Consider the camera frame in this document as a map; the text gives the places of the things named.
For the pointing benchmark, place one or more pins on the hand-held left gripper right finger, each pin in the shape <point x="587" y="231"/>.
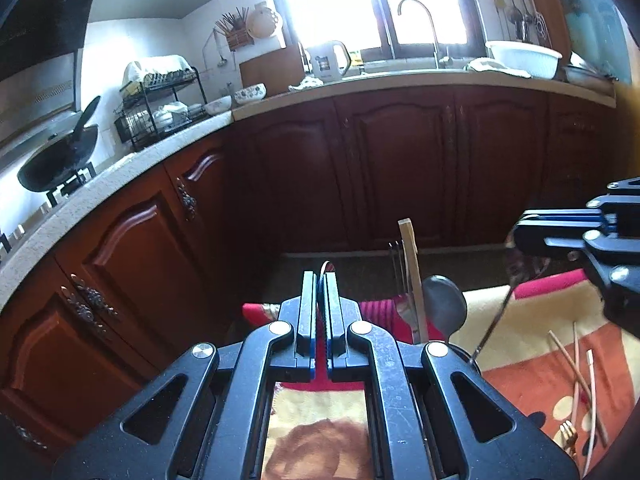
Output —
<point x="334" y="330"/>

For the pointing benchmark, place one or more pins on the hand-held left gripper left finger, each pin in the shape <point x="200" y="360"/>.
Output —
<point x="309" y="330"/>

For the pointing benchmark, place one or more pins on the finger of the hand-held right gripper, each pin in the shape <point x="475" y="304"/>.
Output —
<point x="560" y="218"/>
<point x="545" y="242"/>

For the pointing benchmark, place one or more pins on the wooden spatula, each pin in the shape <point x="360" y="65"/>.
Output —
<point x="415" y="270"/>

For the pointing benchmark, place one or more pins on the grey utensil holder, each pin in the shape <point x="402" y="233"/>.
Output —
<point x="467" y="357"/>

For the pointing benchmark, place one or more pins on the hanging kitchen utensils rack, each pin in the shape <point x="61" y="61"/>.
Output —
<point x="522" y="5"/>

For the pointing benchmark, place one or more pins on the brown wooden cabinet door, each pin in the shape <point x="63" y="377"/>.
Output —
<point x="210" y="195"/>
<point x="500" y="160"/>
<point x="145" y="270"/>
<point x="395" y="160"/>
<point x="290" y="175"/>
<point x="580" y="150"/>
<point x="75" y="385"/>

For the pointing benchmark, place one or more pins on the red patterned rug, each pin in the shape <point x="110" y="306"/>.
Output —
<point x="320" y="430"/>

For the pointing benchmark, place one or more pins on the orange dotted mat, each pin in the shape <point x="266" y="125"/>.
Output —
<point x="525" y="385"/>

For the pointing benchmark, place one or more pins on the white plastic basin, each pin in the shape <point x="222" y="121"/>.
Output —
<point x="525" y="60"/>

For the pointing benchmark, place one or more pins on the white dish cloth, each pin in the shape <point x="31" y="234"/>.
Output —
<point x="495" y="66"/>

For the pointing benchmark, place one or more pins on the gold fork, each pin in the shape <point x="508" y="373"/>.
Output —
<point x="567" y="435"/>

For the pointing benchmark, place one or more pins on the chrome sink faucet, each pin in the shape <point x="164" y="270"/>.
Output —
<point x="432" y="25"/>

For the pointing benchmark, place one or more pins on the patterned ceramic bowl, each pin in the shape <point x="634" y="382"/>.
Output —
<point x="250" y="95"/>
<point x="218" y="105"/>

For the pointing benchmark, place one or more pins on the wooden cutting board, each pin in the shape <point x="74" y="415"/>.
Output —
<point x="272" y="70"/>

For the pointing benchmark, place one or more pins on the black dish rack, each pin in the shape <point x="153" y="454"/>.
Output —
<point x="160" y="110"/>

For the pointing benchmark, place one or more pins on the white electric kettle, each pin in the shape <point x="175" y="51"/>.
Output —
<point x="325" y="62"/>

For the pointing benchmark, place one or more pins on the black stove trivet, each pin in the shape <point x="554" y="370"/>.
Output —
<point x="70" y="182"/>

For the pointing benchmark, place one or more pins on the kitchen window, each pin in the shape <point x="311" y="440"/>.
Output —
<point x="350" y="0"/>

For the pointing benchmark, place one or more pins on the black wok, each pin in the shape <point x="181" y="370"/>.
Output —
<point x="55" y="160"/>

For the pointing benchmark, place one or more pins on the round white colander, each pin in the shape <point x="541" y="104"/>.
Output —
<point x="265" y="21"/>

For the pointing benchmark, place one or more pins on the black range hood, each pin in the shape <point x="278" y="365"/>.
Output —
<point x="45" y="25"/>

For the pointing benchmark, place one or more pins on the wall chopstick holder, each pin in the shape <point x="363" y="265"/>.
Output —
<point x="235" y="30"/>

